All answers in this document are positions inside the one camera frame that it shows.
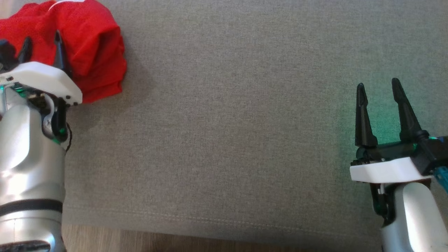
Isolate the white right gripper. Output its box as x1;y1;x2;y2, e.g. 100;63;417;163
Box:
350;78;435;225

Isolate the red jersey with white sleeves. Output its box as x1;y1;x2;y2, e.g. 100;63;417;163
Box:
0;0;127;104

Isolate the teal right camera connector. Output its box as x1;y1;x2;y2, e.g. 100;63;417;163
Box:
434;166;448;193

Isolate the grey fabric sofa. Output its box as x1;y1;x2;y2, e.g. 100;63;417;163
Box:
0;0;448;252

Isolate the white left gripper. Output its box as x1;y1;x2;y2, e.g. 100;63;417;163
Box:
0;30;83;144

